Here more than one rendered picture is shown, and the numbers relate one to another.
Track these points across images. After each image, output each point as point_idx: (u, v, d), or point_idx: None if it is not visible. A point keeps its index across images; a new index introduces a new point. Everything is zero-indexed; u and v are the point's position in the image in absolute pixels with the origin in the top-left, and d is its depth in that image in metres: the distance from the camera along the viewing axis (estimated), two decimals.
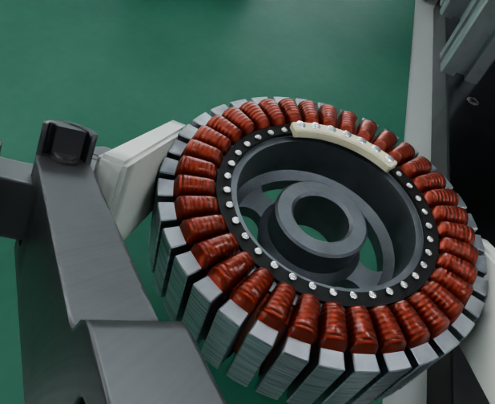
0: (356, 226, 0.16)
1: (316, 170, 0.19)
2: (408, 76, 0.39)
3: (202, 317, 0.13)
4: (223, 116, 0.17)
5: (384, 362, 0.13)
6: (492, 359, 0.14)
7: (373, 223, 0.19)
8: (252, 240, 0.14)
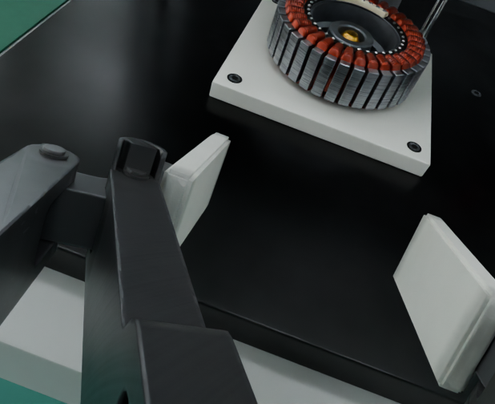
0: (368, 38, 0.34)
1: (347, 22, 0.37)
2: None
3: (303, 58, 0.31)
4: None
5: (380, 73, 0.31)
6: (435, 325, 0.14)
7: (376, 46, 0.36)
8: (323, 30, 0.32)
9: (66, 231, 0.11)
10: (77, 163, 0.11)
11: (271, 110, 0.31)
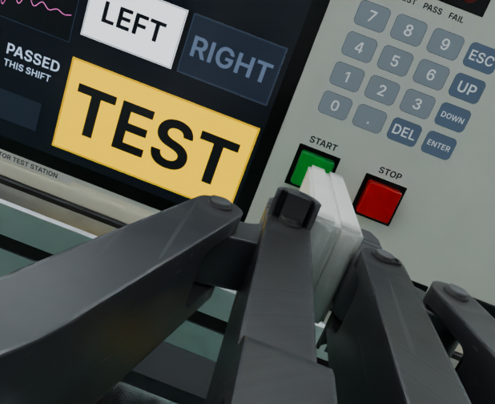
0: None
1: None
2: None
3: None
4: None
5: None
6: None
7: None
8: None
9: (230, 276, 0.12)
10: (239, 216, 0.12)
11: None
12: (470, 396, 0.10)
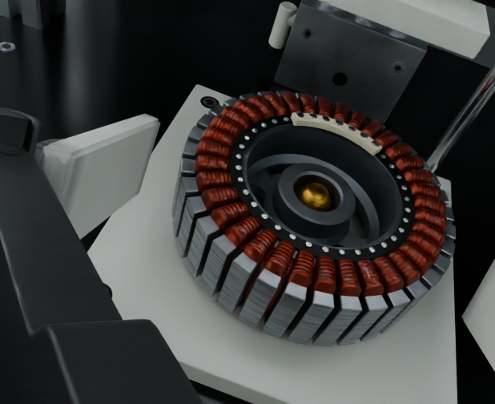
0: (345, 199, 0.20)
1: (313, 154, 0.22)
2: None
3: (219, 268, 0.16)
4: (234, 107, 0.20)
5: (365, 303, 0.16)
6: None
7: (362, 199, 0.22)
8: (259, 208, 0.17)
9: None
10: None
11: None
12: None
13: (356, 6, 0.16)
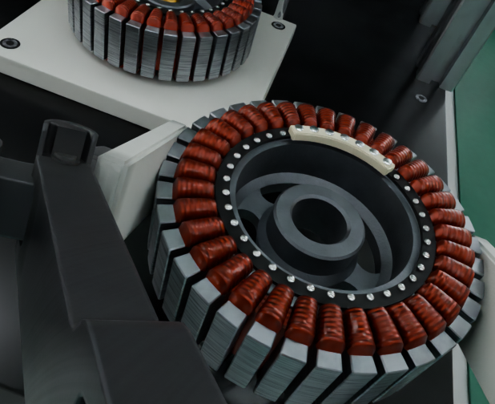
0: (353, 228, 0.17)
1: (315, 172, 0.19)
2: None
3: (200, 318, 0.13)
4: (221, 119, 0.17)
5: (380, 363, 0.13)
6: (492, 359, 0.14)
7: (372, 225, 0.19)
8: (251, 243, 0.14)
9: None
10: (0, 145, 0.11)
11: None
12: None
13: None
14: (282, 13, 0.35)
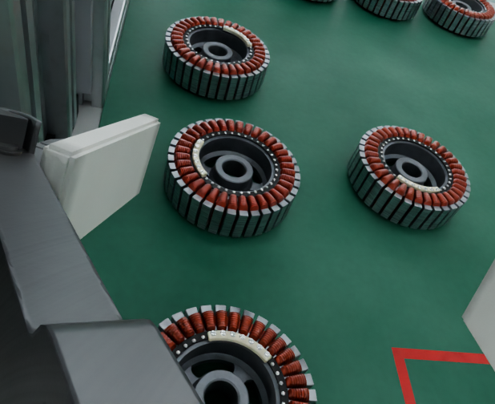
0: (241, 402, 0.28)
1: (227, 353, 0.31)
2: None
3: None
4: (164, 333, 0.29)
5: None
6: None
7: (260, 389, 0.30)
8: None
9: None
10: None
11: None
12: None
13: None
14: None
